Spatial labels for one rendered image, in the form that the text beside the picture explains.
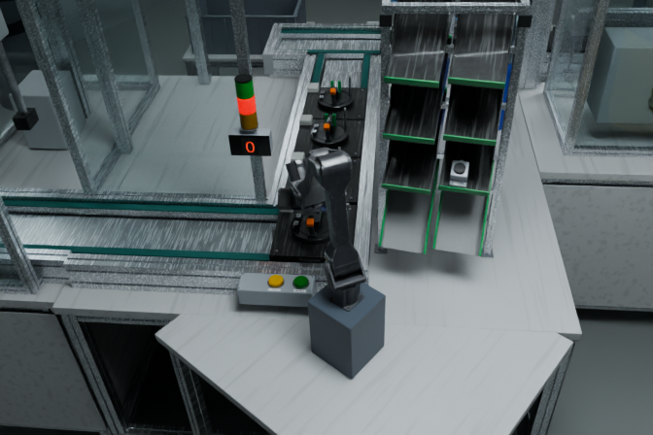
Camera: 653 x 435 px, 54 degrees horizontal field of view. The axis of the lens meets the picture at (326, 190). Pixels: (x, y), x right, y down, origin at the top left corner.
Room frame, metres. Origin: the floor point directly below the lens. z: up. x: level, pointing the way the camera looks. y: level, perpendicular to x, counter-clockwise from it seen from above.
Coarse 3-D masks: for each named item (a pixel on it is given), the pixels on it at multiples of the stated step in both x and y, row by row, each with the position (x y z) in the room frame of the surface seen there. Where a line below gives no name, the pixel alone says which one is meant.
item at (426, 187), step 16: (400, 144) 1.48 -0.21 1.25; (416, 144) 1.48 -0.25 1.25; (400, 160) 1.44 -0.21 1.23; (416, 160) 1.43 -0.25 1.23; (432, 160) 1.42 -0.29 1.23; (384, 176) 1.38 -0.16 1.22; (400, 176) 1.39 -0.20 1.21; (416, 176) 1.39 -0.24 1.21; (432, 176) 1.36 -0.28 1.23; (416, 192) 1.34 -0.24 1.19
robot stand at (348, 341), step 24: (360, 288) 1.13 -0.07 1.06; (312, 312) 1.08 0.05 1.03; (336, 312) 1.05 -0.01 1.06; (360, 312) 1.05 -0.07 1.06; (384, 312) 1.10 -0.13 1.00; (312, 336) 1.09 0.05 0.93; (336, 336) 1.03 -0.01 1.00; (360, 336) 1.02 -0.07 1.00; (384, 336) 1.10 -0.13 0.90; (336, 360) 1.03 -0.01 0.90; (360, 360) 1.02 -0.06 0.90
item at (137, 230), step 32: (96, 224) 1.59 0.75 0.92; (128, 224) 1.59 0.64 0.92; (160, 224) 1.58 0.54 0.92; (192, 224) 1.57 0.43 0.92; (224, 224) 1.56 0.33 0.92; (256, 224) 1.56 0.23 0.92; (160, 256) 1.40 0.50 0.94; (192, 256) 1.39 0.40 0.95; (224, 256) 1.38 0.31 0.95; (256, 256) 1.38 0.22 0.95
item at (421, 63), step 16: (400, 0) 1.54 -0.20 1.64; (416, 0) 1.59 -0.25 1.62; (432, 0) 1.58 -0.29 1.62; (448, 0) 1.57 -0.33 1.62; (400, 16) 1.54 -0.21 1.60; (416, 16) 1.54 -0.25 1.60; (432, 16) 1.53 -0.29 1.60; (448, 16) 1.44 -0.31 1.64; (400, 32) 1.50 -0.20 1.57; (416, 32) 1.49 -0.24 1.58; (432, 32) 1.48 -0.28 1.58; (448, 32) 1.45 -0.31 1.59; (400, 48) 1.46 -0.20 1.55; (416, 48) 1.45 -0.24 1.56; (432, 48) 1.44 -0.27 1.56; (400, 64) 1.41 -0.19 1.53; (416, 64) 1.40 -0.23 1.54; (432, 64) 1.39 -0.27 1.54; (384, 80) 1.36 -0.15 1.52; (400, 80) 1.35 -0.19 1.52; (416, 80) 1.34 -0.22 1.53; (432, 80) 1.35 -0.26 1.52
